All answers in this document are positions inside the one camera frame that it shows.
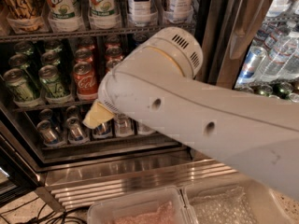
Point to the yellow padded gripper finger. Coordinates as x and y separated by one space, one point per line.
97 115

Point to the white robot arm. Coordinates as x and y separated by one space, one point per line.
155 85

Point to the front right Red Bull can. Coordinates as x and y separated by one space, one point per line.
102 131

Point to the front middle Red Bull can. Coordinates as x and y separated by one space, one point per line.
75 129

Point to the front left Coca-Cola can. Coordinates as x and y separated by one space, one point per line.
86 81

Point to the front left Red Bull can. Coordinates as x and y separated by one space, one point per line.
49 134

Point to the green can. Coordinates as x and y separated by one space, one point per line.
21 86
57 91

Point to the front left green can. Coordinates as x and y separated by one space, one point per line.
21 86

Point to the Red Bull can behind glass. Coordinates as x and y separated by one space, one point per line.
253 59

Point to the left water bottle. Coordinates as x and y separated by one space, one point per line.
123 126

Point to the water bottle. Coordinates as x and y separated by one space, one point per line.
123 126
143 129

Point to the middle water bottle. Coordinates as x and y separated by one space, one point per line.
143 129

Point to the right 7up bottle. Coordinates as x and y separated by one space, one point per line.
103 14

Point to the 7up bottle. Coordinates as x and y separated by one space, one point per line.
103 14
64 15

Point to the left 7up bottle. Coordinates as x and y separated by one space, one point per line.
64 15

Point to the left clear plastic bin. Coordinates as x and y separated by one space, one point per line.
155 206

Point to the clear plastic bin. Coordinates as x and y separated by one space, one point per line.
232 199
155 206

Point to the left white tea bottle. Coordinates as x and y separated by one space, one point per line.
140 11

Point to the white tea bottle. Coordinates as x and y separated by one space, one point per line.
140 11
177 10

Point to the right white tea bottle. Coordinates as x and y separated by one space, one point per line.
177 10

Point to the right clear plastic bin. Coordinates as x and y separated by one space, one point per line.
232 199

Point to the steel fridge door frame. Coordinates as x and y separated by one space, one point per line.
225 29

